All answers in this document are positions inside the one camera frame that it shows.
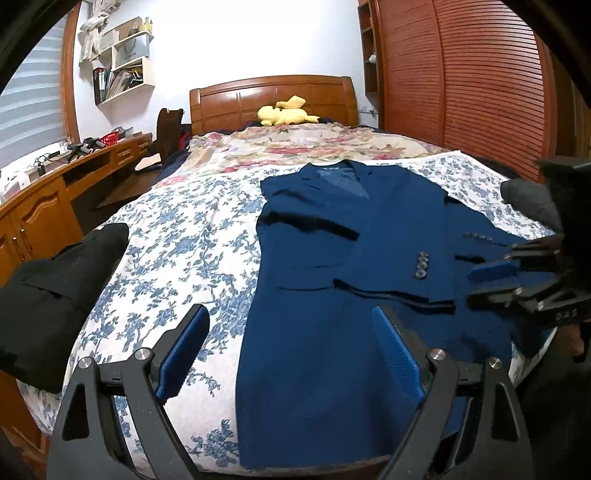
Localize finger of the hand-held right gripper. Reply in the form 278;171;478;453
468;282;570;320
467;236;566;283

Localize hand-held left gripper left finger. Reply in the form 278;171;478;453
47;304;211;480

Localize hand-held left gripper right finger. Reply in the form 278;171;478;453
373;305;536;480

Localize navy blue suit jacket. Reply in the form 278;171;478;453
235;160;557;472

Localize person's right hand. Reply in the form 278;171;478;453
556;323;588;363

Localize dark grey garment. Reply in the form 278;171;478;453
501;178;566;232

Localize brown wooden door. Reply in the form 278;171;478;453
549;51;591;160

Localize blue floral bed sheet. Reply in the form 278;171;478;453
16;152;561;478

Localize black folded garment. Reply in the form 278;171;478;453
0;223;130;394

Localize wooden louvered wardrobe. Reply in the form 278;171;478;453
358;0;559;183

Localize wooden desk with cabinets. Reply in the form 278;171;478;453
0;132;153;457

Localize dark brown chair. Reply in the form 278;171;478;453
148;107;185;162

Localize red floral quilt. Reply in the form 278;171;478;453
152;124;455;183

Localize black device on desk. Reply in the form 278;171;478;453
67;138;107;160

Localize wooden bed headboard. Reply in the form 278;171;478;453
189;75;358;136

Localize yellow plush toy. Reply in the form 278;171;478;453
257;95;321;127

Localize row of books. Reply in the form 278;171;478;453
93;67;144;103

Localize grey striped window blind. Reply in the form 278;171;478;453
0;32;68;171

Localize white paper bag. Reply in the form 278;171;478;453
115;39;148;68

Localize white hanging cloth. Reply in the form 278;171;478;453
79;0;121;63

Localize white wall shelf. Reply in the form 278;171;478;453
92;16;155;104

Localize wooden window frame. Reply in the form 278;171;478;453
60;4;84;144

